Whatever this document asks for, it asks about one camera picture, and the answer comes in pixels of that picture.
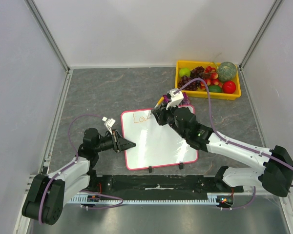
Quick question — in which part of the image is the green apple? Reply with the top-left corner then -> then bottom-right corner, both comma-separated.
179,68 -> 191,77

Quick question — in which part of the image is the red apple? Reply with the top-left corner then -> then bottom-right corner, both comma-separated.
222,80 -> 236,94

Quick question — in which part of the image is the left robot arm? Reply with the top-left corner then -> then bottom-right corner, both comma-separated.
21,128 -> 136,225

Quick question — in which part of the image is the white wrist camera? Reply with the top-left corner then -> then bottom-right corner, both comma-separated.
165,88 -> 184,110
102,117 -> 116,134

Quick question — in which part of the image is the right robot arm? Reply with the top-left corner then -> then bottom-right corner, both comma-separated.
151,104 -> 293,197

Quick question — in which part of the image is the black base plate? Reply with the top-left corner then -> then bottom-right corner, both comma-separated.
82,175 -> 244,201

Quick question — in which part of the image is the light blue cable duct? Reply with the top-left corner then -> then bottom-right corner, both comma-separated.
67,193 -> 232,205

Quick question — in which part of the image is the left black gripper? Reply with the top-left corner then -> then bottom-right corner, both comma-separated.
94,129 -> 135,153

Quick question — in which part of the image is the green netted melon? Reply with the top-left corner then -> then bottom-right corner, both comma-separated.
217,61 -> 237,82

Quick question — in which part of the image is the dark purple grape bunch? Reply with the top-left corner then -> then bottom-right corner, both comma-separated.
177,66 -> 204,91

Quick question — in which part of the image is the pink framed whiteboard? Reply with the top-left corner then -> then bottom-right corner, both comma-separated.
121,109 -> 199,171

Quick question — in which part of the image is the purple snack bag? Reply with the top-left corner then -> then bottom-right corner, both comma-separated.
163,93 -> 189,106

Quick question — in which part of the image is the red peach cluster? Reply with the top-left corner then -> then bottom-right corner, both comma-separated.
202,66 -> 222,88

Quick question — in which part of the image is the yellow plastic tray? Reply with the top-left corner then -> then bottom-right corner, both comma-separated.
175,60 -> 241,100

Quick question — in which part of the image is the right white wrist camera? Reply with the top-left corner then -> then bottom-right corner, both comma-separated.
165,88 -> 184,110

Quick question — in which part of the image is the orange capped marker pen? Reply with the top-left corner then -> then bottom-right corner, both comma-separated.
147,96 -> 164,118

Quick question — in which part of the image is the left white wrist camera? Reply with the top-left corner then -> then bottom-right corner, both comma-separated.
102,117 -> 116,134

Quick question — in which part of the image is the green mango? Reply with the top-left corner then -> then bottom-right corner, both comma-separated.
208,85 -> 222,93

